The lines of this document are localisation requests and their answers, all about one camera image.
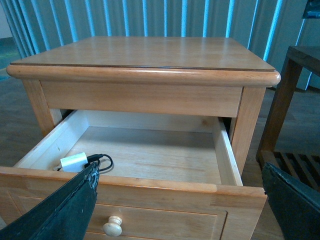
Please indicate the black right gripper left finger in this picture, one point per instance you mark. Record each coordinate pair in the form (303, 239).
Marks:
(64, 215)

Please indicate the dark wooden side table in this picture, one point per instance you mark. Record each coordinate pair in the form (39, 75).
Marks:
(291, 136)

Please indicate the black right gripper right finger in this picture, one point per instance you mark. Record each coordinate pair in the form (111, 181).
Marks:
(295, 205)

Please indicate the light wooden nightstand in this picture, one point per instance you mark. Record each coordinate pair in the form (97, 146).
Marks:
(189, 76)

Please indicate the grey pleated curtain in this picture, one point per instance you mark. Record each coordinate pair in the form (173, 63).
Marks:
(266, 27)

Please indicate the round drawer knob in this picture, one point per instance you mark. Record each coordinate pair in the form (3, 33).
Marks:
(113, 227)

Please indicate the wooden drawer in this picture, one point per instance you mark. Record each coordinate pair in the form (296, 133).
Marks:
(174, 177)

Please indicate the white charger adapter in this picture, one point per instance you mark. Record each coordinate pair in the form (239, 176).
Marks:
(74, 163)

